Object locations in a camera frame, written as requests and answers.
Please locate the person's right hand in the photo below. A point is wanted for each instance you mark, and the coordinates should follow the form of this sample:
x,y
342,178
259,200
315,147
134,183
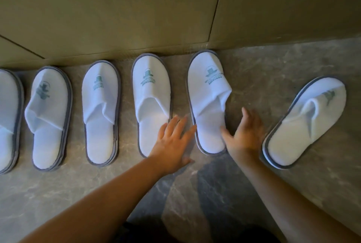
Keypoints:
x,y
246,142

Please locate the person's left thumb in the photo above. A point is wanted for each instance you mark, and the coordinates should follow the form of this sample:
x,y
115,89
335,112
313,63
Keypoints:
x,y
187,161

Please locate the row of white slippers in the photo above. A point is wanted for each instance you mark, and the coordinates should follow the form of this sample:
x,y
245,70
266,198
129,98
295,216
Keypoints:
x,y
98,130

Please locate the person's left little finger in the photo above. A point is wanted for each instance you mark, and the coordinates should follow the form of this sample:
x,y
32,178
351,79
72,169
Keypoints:
x,y
162,130

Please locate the person's dark trousers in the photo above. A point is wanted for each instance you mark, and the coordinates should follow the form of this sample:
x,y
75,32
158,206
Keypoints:
x,y
146,233

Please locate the person's right forearm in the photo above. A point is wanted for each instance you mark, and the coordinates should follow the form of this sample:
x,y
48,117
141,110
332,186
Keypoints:
x,y
290,209

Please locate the person's left middle finger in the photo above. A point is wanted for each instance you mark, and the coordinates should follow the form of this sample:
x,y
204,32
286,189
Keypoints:
x,y
181,127

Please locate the person's left hand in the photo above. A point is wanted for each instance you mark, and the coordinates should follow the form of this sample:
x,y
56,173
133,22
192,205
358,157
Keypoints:
x,y
170,149

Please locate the person's left forearm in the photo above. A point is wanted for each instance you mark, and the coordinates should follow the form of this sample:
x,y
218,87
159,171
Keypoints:
x,y
98,209

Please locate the person's right thumb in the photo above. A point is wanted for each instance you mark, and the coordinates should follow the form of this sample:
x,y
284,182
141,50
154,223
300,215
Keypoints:
x,y
227,136

